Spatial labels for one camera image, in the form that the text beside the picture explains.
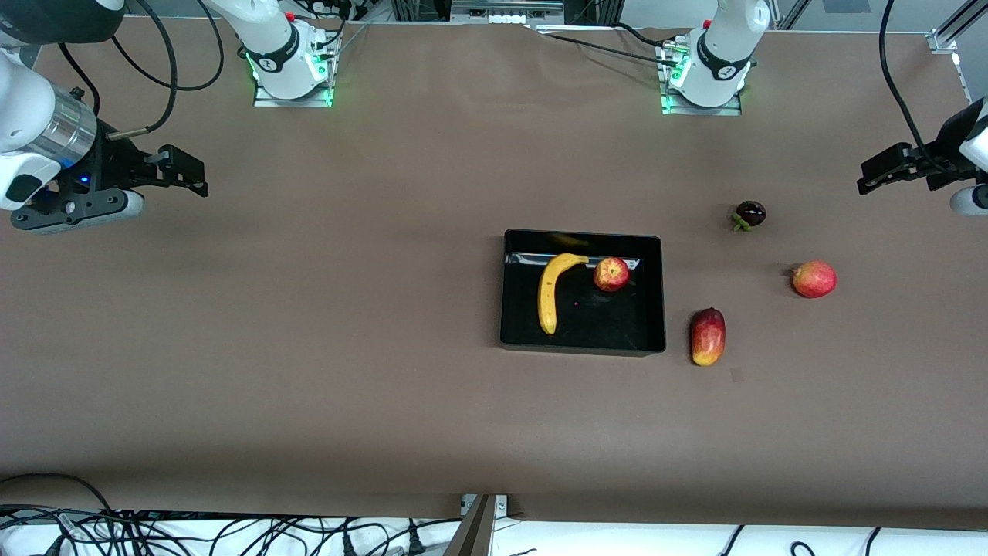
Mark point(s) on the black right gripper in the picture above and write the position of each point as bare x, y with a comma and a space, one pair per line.
110, 167

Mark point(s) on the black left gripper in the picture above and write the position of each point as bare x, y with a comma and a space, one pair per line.
943, 160

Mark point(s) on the black plastic tray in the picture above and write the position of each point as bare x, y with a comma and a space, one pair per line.
610, 324

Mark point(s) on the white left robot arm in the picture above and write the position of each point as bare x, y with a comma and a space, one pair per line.
725, 38

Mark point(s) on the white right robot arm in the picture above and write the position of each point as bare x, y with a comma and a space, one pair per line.
23, 108

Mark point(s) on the dark purple mangosteen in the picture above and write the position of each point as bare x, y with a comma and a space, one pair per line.
750, 212

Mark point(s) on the white power strip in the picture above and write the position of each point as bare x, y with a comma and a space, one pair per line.
320, 8

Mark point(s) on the table cover sheet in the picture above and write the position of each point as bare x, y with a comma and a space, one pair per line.
347, 347

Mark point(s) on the red yellow mango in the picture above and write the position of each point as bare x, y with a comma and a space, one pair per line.
708, 336

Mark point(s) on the small red apple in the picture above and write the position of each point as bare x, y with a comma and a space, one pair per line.
611, 275

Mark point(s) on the aluminium rack structure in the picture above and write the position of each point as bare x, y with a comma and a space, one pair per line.
502, 8

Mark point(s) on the yellow banana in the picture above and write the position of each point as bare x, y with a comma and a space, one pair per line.
546, 297

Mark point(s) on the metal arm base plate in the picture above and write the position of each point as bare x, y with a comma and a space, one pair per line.
266, 99
698, 110

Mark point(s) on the aluminium frame profile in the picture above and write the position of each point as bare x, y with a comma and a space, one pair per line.
945, 40

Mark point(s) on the metal clamp bracket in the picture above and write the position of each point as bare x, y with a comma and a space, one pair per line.
500, 505

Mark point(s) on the dark camera stand post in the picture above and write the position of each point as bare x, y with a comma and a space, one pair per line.
472, 537

